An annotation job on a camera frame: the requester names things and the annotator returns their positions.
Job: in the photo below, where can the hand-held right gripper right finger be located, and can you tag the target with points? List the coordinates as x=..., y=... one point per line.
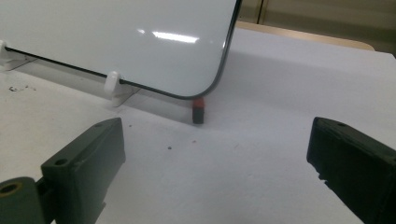
x=358, y=161

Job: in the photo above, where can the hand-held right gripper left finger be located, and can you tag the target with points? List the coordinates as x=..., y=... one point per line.
x=84, y=161

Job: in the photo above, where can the white whiteboard with black rim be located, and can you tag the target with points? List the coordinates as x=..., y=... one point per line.
x=109, y=40

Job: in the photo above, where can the white plastic whiteboard stand clip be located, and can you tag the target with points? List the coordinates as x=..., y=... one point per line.
x=6, y=56
x=112, y=84

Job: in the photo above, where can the wooden table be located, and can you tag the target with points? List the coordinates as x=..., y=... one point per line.
x=305, y=35

